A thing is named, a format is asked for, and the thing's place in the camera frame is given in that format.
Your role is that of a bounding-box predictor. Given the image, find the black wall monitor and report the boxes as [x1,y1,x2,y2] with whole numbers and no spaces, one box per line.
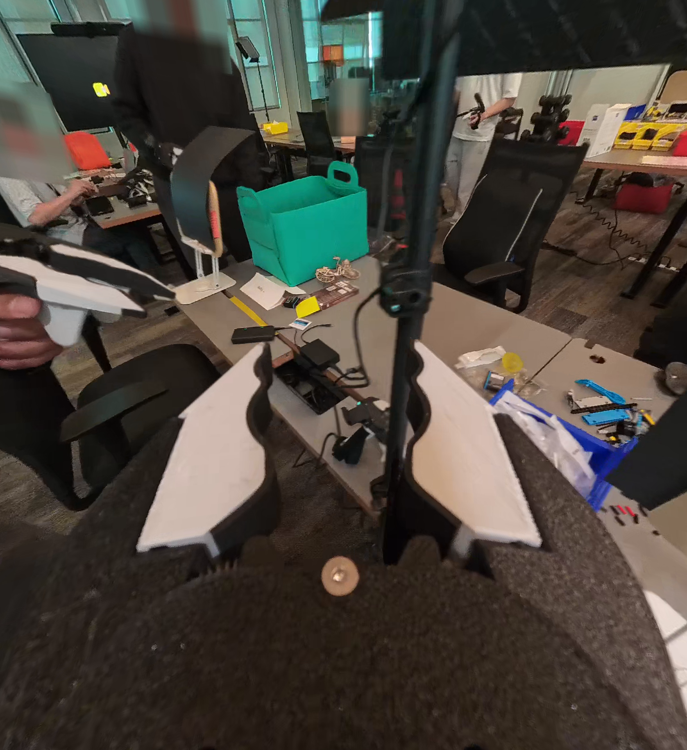
[15,32,127,132]

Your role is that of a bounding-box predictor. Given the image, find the black curved sheet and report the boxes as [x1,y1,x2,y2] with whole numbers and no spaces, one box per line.
[169,126,258,250]

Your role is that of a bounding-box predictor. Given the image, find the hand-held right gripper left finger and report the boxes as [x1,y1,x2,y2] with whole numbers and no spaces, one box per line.
[137,343,283,557]

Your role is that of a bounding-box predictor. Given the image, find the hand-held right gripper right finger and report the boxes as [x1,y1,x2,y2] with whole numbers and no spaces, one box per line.
[402,341,542,557]

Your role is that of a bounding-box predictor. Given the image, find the desk cable tray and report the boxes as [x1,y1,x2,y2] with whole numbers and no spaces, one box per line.
[273,357,350,416]

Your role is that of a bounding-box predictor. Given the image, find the blue plastic bin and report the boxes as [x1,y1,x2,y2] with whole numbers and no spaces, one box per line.
[489,387,637,513]

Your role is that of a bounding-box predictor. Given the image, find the black coiled cable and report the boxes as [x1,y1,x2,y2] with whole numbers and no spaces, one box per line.
[575,190,649,267]

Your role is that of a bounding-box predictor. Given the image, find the wooden bicycle model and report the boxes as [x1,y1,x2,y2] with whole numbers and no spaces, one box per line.
[315,257,361,286]

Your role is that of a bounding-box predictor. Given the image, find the teal felt bin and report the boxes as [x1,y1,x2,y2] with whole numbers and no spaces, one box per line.
[237,160,370,288]

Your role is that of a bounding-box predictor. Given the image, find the white cardboard box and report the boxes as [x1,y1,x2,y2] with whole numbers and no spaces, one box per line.
[584,104,632,158]

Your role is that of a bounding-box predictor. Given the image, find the small studio light on stand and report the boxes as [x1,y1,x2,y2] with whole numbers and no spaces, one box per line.
[235,36,271,124]

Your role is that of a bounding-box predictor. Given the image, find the yellow tape strip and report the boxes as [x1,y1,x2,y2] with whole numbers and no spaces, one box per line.
[228,295,269,329]

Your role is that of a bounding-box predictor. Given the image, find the black power adapter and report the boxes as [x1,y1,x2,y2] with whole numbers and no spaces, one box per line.
[299,339,341,370]

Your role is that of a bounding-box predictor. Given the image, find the scattered small building pins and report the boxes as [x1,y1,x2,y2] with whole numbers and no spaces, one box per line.
[607,501,664,537]

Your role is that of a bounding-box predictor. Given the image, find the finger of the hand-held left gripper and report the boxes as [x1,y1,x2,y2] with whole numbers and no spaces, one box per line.
[36,275,148,322]
[0,243,175,304]

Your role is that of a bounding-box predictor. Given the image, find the wooden work table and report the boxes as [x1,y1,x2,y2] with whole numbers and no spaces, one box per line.
[578,146,687,305]

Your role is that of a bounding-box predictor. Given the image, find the brown patterned flat box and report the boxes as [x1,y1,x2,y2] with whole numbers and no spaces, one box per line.
[282,281,361,311]

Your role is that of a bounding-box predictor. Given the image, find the black office chair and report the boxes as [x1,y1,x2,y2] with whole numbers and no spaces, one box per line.
[59,343,221,511]
[442,137,589,314]
[295,110,338,177]

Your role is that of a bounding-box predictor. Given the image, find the clear plastic bag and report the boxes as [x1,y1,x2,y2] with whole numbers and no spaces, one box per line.
[455,346,506,370]

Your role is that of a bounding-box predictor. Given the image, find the person's left hand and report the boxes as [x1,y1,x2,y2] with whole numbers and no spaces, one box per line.
[0,290,66,371]

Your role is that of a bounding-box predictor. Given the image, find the pile of blue building pieces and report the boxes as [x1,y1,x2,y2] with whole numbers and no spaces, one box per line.
[566,378,656,447]

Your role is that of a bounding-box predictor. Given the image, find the wooden oval piece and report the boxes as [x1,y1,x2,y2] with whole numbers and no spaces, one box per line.
[206,180,225,259]

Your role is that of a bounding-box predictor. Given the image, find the clear bag of parts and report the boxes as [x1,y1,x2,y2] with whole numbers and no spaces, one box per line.
[496,391,598,499]

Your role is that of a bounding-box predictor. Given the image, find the white paper card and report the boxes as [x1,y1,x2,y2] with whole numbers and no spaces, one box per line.
[239,272,307,311]

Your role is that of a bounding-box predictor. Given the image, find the black power cable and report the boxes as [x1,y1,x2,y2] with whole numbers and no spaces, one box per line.
[352,287,391,411]

